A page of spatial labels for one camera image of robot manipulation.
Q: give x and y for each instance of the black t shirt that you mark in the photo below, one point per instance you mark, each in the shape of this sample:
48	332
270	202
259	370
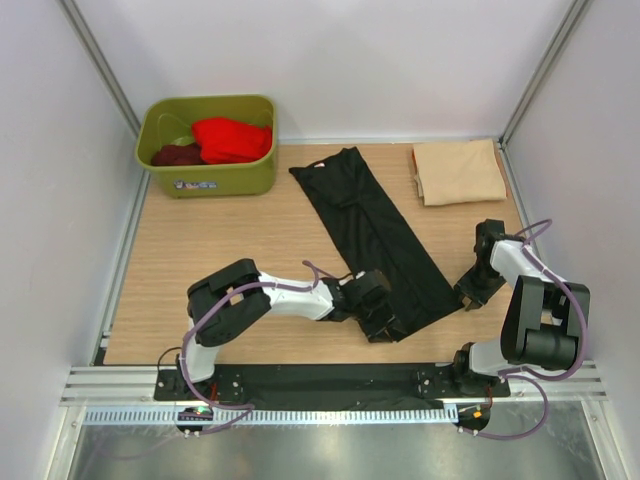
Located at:
370	233

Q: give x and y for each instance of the red t shirt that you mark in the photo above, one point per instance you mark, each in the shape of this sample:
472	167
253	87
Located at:
226	141

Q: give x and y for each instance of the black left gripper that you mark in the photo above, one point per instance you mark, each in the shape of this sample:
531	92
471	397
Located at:
384	309

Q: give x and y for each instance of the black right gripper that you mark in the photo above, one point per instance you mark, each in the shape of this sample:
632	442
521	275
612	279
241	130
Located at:
465	287

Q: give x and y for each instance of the folded beige t shirt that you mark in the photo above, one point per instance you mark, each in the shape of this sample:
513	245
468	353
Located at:
456	172

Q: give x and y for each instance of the dark maroon t shirt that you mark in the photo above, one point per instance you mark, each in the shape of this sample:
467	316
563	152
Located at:
177	155

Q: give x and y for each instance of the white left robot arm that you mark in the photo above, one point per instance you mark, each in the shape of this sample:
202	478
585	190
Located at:
223	305

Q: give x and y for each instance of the olive green plastic bin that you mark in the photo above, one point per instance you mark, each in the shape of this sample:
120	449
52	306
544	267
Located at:
168	122

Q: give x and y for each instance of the slotted grey cable duct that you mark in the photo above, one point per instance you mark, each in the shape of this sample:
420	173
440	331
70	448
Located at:
184	416

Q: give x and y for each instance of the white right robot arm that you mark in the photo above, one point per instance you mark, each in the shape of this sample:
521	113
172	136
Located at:
544	333

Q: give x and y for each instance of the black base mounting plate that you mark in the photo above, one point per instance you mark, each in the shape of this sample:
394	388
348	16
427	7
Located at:
252	383

